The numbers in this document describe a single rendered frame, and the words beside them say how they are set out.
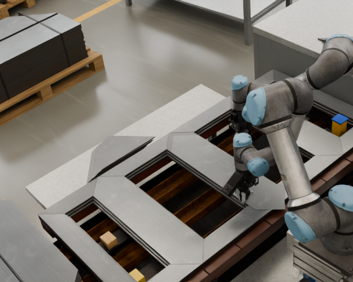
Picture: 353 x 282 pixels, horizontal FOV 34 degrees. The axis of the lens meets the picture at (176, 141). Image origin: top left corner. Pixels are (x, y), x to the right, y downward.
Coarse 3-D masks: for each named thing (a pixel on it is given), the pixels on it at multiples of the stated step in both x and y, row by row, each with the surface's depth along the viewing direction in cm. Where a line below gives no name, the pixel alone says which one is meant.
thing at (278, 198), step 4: (280, 192) 257; (272, 196) 256; (276, 196) 256; (280, 196) 256; (268, 200) 255; (272, 200) 254; (276, 200) 254; (280, 200) 254; (284, 200) 254; (264, 204) 253; (268, 204) 253; (272, 204) 252; (276, 204) 252; (280, 204) 252; (260, 208) 252; (264, 208) 251; (268, 208) 251; (272, 208) 251
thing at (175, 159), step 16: (336, 112) 298; (208, 128) 302; (256, 128) 298; (160, 160) 288; (176, 160) 285; (336, 160) 270; (128, 176) 279; (320, 176) 266; (80, 208) 267; (256, 224) 247; (160, 256) 239; (192, 272) 231
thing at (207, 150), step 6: (210, 144) 288; (198, 150) 286; (204, 150) 286; (210, 150) 285; (216, 150) 285; (192, 156) 283; (198, 156) 282; (204, 156) 282; (186, 162) 280; (192, 162) 280; (198, 162) 279
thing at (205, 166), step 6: (210, 156) 282; (216, 156) 281; (222, 156) 281; (228, 156) 280; (204, 162) 279; (210, 162) 278; (216, 162) 278; (222, 162) 277; (198, 168) 276; (204, 168) 275; (210, 168) 275; (204, 174) 272
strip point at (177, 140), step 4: (176, 136) 296; (180, 136) 296; (184, 136) 296; (188, 136) 295; (192, 136) 295; (196, 136) 295; (176, 140) 294; (180, 140) 293; (184, 140) 293; (188, 140) 293; (172, 144) 292; (176, 144) 291; (180, 144) 291; (172, 148) 289; (176, 148) 289
